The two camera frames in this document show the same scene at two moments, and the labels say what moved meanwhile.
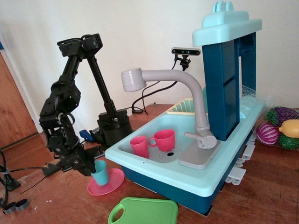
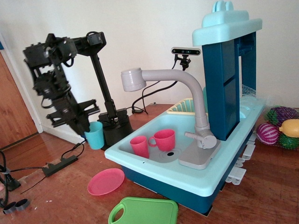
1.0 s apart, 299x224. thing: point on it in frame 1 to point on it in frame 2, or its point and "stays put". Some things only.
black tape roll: x=21 y=204 stays put
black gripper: x=82 y=161 to x=66 y=111
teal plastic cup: x=100 y=176 to x=96 y=135
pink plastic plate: x=116 y=178 stays put
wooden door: x=16 y=121 stays put
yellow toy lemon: x=290 y=128 stays put
